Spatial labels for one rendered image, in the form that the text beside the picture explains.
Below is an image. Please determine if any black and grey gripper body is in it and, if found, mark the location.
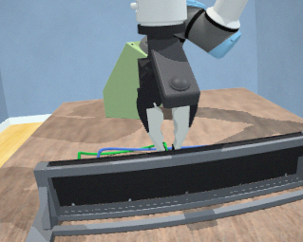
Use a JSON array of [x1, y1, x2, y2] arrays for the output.
[[138, 22, 186, 106]]

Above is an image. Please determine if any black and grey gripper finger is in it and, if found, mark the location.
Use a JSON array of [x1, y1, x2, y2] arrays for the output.
[[137, 87, 166, 152], [172, 104, 198, 150]]

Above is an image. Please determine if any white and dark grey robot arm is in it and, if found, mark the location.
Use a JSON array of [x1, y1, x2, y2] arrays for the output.
[[130, 0, 248, 109]]

